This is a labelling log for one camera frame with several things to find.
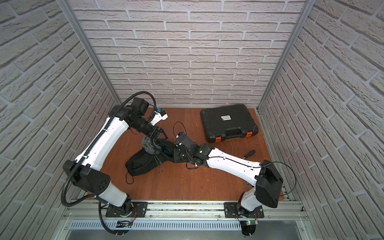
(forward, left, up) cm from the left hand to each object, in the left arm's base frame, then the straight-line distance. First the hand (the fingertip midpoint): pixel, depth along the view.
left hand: (164, 133), depth 74 cm
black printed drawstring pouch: (-7, +14, -18) cm, 24 cm away
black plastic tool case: (+22, -39, -18) cm, 48 cm away
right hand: (-8, -5, -9) cm, 13 cm away
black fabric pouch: (-3, 0, -11) cm, 11 cm away
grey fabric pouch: (-1, +10, -11) cm, 14 cm away
